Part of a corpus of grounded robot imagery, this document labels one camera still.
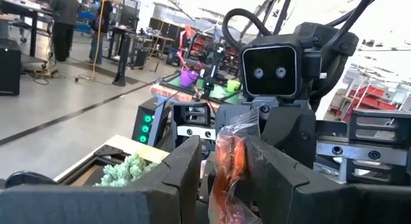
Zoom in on black corrugated cable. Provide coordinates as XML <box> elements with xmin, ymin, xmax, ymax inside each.
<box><xmin>222</xmin><ymin>8</ymin><xmax>274</xmax><ymax>51</ymax></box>

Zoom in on red storage shelf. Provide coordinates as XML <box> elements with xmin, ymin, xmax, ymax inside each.
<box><xmin>330</xmin><ymin>85</ymin><xmax>399</xmax><ymax>123</ymax></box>

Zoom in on black desk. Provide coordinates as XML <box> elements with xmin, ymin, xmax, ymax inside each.
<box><xmin>107</xmin><ymin>24</ymin><xmax>153</xmax><ymax>87</ymax></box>
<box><xmin>0</xmin><ymin>0</ymin><xmax>55</xmax><ymax>58</ymax></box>

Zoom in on small purple bucket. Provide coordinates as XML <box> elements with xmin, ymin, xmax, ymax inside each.
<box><xmin>179</xmin><ymin>69</ymin><xmax>200</xmax><ymax>89</ymax></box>

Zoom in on clear wrapper gummy candy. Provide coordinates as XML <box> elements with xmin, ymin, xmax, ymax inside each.
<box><xmin>207</xmin><ymin>107</ymin><xmax>263</xmax><ymax>224</ymax></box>

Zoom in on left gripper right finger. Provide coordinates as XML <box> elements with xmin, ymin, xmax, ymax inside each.
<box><xmin>245</xmin><ymin>135</ymin><xmax>411</xmax><ymax>224</ymax></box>

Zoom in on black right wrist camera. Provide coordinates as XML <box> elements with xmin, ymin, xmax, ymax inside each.
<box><xmin>240</xmin><ymin>34</ymin><xmax>303</xmax><ymax>99</ymax></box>

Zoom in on blue storage bins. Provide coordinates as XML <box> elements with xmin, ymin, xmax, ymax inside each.
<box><xmin>74</xmin><ymin>10</ymin><xmax>94</xmax><ymax>35</ymax></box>

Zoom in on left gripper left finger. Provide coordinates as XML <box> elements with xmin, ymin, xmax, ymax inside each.
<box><xmin>0</xmin><ymin>135</ymin><xmax>202</xmax><ymax>224</ymax></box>

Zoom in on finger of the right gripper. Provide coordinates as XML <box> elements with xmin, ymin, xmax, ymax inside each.
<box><xmin>261</xmin><ymin>107</ymin><xmax>411</xmax><ymax>186</ymax></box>
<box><xmin>171</xmin><ymin>101</ymin><xmax>252</xmax><ymax>141</ymax></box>

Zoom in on table with green mat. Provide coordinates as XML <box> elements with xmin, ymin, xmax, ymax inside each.
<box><xmin>150</xmin><ymin>74</ymin><xmax>242</xmax><ymax>105</ymax></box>

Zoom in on person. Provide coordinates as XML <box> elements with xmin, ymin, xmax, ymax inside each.
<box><xmin>89</xmin><ymin>0</ymin><xmax>114</xmax><ymax>65</ymax></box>
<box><xmin>50</xmin><ymin>0</ymin><xmax>82</xmax><ymax>63</ymax></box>

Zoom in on black computer tower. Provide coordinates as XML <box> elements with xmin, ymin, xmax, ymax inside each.
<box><xmin>0</xmin><ymin>37</ymin><xmax>22</xmax><ymax>96</ymax></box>

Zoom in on yellow hanging cable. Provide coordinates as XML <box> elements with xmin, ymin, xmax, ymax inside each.
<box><xmin>91</xmin><ymin>0</ymin><xmax>109</xmax><ymax>81</ymax></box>

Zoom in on computer tower green lights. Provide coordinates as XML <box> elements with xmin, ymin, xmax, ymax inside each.
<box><xmin>131</xmin><ymin>97</ymin><xmax>164</xmax><ymax>147</ymax></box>

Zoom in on small green bucket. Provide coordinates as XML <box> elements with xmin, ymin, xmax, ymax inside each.
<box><xmin>226</xmin><ymin>79</ymin><xmax>242</xmax><ymax>93</ymax></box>

